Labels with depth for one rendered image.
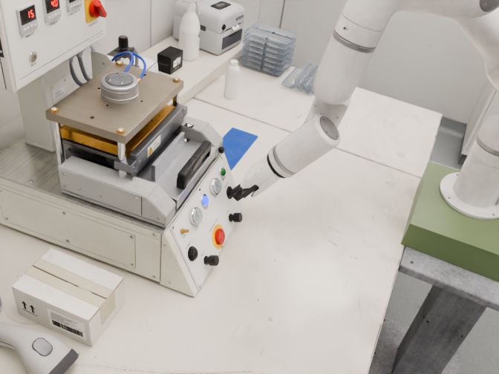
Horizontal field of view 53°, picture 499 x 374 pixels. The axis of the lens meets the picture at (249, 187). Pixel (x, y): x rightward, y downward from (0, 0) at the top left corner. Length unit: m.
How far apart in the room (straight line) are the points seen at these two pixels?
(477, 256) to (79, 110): 1.03
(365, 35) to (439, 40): 2.48
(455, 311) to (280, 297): 0.73
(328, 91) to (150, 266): 0.54
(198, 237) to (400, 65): 2.61
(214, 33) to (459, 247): 1.23
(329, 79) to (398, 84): 2.58
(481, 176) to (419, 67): 2.17
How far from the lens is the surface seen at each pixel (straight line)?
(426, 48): 3.49
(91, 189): 1.09
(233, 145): 1.63
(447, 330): 1.82
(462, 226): 1.44
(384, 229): 1.45
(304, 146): 1.10
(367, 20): 0.99
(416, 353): 1.94
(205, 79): 1.92
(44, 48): 1.11
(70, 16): 1.16
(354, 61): 1.01
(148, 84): 1.18
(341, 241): 1.37
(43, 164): 1.24
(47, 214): 1.22
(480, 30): 1.15
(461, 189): 1.49
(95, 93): 1.14
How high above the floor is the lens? 1.67
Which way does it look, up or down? 39 degrees down
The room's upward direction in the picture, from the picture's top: 10 degrees clockwise
